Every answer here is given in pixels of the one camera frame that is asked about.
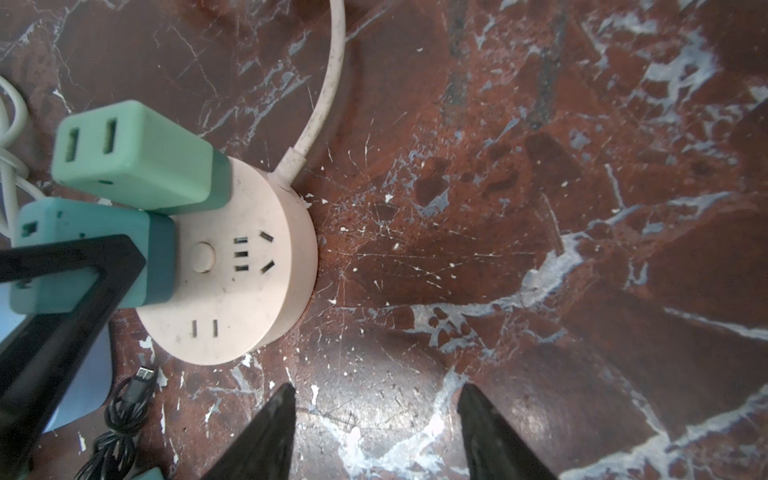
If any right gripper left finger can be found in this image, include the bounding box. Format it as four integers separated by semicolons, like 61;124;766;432
202;383;296;480

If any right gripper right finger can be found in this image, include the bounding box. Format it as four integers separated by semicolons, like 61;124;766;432
457;383;557;480

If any blue square power strip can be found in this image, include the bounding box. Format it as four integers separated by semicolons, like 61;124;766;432
0;281;115;434

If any black coiled usb cable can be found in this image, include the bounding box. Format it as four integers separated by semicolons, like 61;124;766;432
73;365;158;480

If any light green cube charger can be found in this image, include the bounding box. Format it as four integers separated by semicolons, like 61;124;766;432
51;100;232;215

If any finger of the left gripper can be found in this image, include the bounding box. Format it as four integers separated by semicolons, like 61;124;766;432
1;235;145;479

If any teal green cube charger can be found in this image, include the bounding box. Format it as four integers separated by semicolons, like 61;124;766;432
10;197;176;314

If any pink round power strip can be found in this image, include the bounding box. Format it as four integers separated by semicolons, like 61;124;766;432
136;159;318;365

